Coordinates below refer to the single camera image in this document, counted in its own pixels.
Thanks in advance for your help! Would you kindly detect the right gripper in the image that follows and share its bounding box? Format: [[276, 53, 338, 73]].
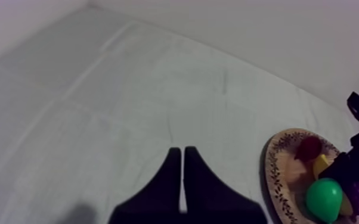
[[318, 125, 359, 183]]

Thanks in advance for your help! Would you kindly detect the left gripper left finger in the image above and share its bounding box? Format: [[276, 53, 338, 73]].
[[108, 147, 182, 224]]

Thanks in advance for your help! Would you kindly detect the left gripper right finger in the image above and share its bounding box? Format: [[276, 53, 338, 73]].
[[183, 145, 268, 224]]

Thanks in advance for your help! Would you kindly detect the yellow toy banana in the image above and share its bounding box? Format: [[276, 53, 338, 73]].
[[312, 154, 354, 217]]

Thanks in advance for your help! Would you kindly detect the green toy pear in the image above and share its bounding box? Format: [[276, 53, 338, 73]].
[[305, 178, 343, 224]]

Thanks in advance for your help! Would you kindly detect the small red fruit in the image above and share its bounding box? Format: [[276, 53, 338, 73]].
[[293, 136, 323, 163]]

